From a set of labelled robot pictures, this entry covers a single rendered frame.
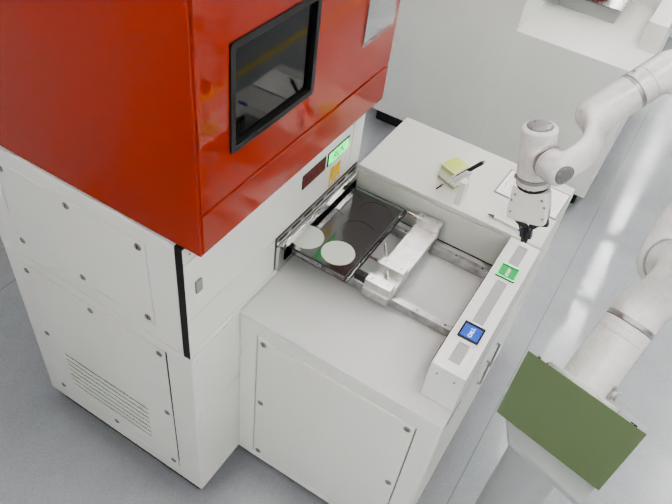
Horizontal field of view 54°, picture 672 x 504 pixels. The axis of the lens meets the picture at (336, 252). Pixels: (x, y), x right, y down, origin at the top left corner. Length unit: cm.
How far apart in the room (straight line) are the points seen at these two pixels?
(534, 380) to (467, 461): 107
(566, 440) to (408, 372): 42
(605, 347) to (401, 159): 91
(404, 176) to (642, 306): 83
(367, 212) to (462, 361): 62
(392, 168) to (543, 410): 90
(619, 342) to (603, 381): 10
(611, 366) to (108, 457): 172
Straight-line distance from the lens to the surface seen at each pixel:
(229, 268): 168
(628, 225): 391
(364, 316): 188
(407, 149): 224
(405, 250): 200
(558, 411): 166
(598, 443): 166
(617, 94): 171
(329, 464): 217
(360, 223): 202
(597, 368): 168
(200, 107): 121
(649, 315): 170
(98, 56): 132
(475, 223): 205
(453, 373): 164
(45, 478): 260
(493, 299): 183
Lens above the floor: 226
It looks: 45 degrees down
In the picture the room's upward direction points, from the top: 9 degrees clockwise
